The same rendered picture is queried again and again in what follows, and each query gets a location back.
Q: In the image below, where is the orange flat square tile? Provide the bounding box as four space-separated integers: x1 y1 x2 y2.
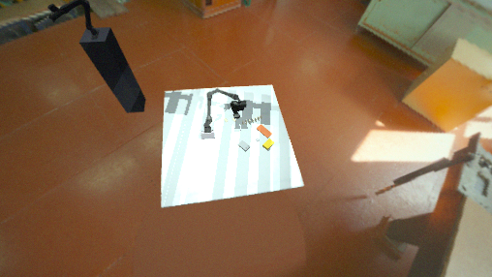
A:
257 124 272 138

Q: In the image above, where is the yellow rectangular block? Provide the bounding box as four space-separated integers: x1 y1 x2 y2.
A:
262 138 274 150

